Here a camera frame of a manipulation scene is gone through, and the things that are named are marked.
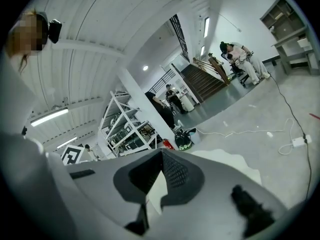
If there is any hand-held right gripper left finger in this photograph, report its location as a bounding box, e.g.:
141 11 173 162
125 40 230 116
65 148 164 229

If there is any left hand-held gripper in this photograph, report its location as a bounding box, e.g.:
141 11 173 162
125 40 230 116
60 144 85 166

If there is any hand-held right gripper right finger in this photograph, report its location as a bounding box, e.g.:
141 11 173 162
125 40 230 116
161 148 288 238

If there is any ceiling tube light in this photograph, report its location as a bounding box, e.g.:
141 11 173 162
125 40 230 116
29 107 70 128
55 136 79 150

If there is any white storage bin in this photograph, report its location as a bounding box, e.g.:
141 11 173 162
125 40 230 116
186 127 202 145

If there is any black helmet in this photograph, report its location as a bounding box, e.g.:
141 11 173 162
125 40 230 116
174 129 194 151

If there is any white metal shelf rack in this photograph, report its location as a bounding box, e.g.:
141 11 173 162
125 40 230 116
98 90 159 158

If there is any red fire extinguisher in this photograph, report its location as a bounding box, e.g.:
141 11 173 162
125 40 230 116
162 138 175 151

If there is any person's shirt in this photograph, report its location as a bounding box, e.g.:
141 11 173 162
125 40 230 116
0 47 50 160

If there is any white cylindrical stand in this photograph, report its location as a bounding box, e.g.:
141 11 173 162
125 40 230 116
180 93 196 112

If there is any white pillar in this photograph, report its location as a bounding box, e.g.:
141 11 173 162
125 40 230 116
116 67 176 150

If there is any white power strip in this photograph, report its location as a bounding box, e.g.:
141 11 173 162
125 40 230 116
291 134 313 148

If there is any dark staircase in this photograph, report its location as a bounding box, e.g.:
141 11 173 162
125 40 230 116
180 63 231 104

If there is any black office chair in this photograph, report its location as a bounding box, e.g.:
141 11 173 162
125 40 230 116
220 52 251 87

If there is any black metal railing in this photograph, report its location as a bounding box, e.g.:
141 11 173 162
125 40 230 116
149 68 176 95

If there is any person's head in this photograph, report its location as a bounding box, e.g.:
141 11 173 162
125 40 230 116
4 10 50 60

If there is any grey cabinet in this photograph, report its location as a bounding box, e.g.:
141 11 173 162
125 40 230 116
259 0 320 76

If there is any white cable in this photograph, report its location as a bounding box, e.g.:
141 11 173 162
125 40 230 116
194 117 296 156

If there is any black cable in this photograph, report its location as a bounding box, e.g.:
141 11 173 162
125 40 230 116
268 74 314 200

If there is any wooden stair post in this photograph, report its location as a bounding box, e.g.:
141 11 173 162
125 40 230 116
208 52 231 86

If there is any black head camera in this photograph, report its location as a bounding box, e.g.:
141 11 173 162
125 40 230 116
48 18 63 45

